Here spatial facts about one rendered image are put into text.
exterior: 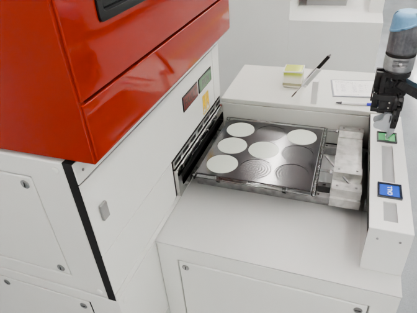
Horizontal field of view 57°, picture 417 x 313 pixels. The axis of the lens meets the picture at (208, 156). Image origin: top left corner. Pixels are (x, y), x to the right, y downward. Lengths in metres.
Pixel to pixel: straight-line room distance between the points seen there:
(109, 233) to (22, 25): 0.46
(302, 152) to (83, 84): 0.81
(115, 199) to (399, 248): 0.65
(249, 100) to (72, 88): 0.91
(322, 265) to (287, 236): 0.12
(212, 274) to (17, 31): 0.77
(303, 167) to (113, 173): 0.60
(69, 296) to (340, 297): 0.68
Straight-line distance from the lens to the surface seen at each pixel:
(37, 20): 0.61
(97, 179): 0.79
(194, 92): 1.19
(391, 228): 0.96
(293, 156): 1.24
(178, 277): 1.18
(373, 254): 1.01
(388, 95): 1.17
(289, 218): 1.13
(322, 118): 1.41
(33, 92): 0.68
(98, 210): 0.81
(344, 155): 1.30
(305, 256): 1.04
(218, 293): 1.16
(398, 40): 1.11
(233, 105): 1.46
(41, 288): 1.15
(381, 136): 1.27
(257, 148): 1.27
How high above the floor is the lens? 1.60
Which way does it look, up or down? 34 degrees down
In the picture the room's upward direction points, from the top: 5 degrees counter-clockwise
